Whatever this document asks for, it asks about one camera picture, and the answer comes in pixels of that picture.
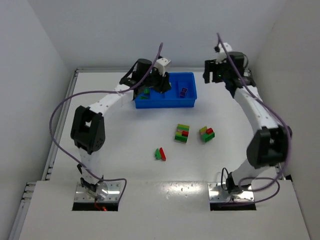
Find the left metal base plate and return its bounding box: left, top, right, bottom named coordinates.
left=74, top=181, right=121, bottom=203

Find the small stacked lego block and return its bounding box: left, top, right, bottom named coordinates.
left=199, top=126, right=215, bottom=143

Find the large lego block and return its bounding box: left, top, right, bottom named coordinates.
left=174, top=124, right=190, bottom=143

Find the blue plastic sorting bin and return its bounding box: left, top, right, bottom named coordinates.
left=133, top=72, right=198, bottom=110

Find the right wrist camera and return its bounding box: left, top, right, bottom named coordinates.
left=214, top=42, right=233, bottom=63

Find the metal base plate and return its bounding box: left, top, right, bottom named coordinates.
left=207, top=182, right=255, bottom=203
left=74, top=181, right=121, bottom=203

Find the purple paw lego brick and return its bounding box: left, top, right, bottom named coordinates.
left=179, top=87, right=188, bottom=98

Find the red green lego piece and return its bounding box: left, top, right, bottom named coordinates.
left=154, top=147, right=167, bottom=161

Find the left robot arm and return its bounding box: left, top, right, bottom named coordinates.
left=70, top=57, right=171, bottom=197

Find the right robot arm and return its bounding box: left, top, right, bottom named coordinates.
left=203, top=51, right=292, bottom=193

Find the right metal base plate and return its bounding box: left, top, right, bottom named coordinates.
left=207, top=182, right=255, bottom=203

